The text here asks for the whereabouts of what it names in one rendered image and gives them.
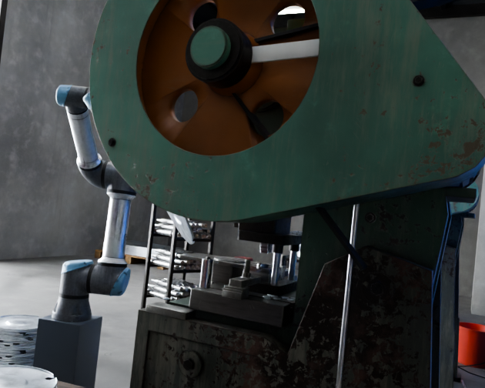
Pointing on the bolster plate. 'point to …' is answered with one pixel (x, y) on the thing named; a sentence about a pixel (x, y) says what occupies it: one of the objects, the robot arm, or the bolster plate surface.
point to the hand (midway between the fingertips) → (157, 175)
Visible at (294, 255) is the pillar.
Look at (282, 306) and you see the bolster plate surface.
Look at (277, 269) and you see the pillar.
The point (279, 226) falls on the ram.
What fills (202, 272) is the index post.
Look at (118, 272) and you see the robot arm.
